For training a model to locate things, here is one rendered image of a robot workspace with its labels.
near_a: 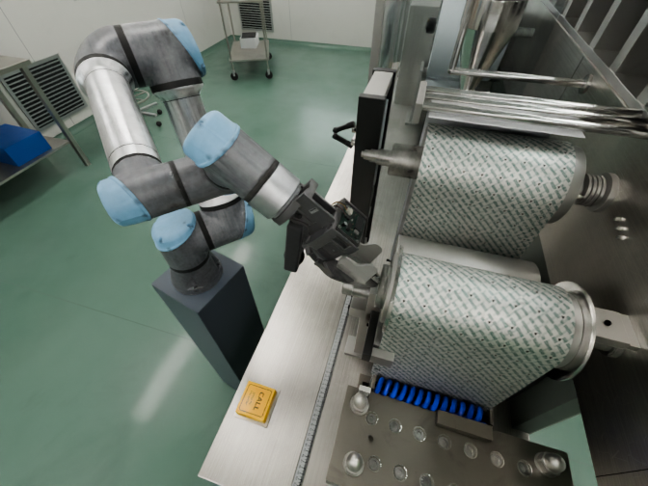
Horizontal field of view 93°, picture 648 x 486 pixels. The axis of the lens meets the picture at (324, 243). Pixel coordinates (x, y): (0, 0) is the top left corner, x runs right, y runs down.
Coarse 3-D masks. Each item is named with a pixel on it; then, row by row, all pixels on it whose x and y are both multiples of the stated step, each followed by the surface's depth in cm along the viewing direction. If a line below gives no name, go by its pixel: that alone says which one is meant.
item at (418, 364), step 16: (384, 336) 51; (400, 352) 53; (416, 352) 51; (432, 352) 50; (384, 368) 60; (400, 368) 58; (416, 368) 56; (432, 368) 54; (448, 368) 52; (464, 368) 51; (480, 368) 49; (496, 368) 48; (416, 384) 61; (432, 384) 59; (448, 384) 57; (464, 384) 55; (480, 384) 53; (496, 384) 51; (512, 384) 50; (464, 400) 60; (480, 400) 58; (496, 400) 56
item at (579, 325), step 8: (392, 264) 48; (392, 272) 46; (392, 280) 46; (384, 304) 48; (576, 304) 43; (384, 312) 47; (576, 312) 42; (576, 320) 41; (576, 328) 41; (576, 336) 41; (576, 344) 41; (568, 352) 41; (576, 352) 41; (568, 360) 42
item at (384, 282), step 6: (384, 264) 51; (384, 270) 49; (390, 270) 49; (384, 276) 48; (390, 276) 48; (384, 282) 48; (378, 288) 48; (384, 288) 48; (378, 294) 48; (384, 294) 48; (378, 300) 48; (384, 300) 48; (378, 306) 49
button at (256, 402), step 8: (248, 384) 72; (256, 384) 72; (248, 392) 71; (256, 392) 71; (264, 392) 71; (272, 392) 71; (240, 400) 70; (248, 400) 69; (256, 400) 69; (264, 400) 69; (272, 400) 70; (240, 408) 68; (248, 408) 68; (256, 408) 68; (264, 408) 68; (248, 416) 68; (256, 416) 67; (264, 416) 67
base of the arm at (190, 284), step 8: (208, 256) 89; (216, 256) 96; (200, 264) 86; (208, 264) 90; (216, 264) 96; (176, 272) 86; (184, 272) 86; (192, 272) 86; (200, 272) 88; (208, 272) 90; (216, 272) 93; (176, 280) 88; (184, 280) 87; (192, 280) 89; (200, 280) 89; (208, 280) 90; (216, 280) 93; (176, 288) 91; (184, 288) 89; (192, 288) 89; (200, 288) 90; (208, 288) 92
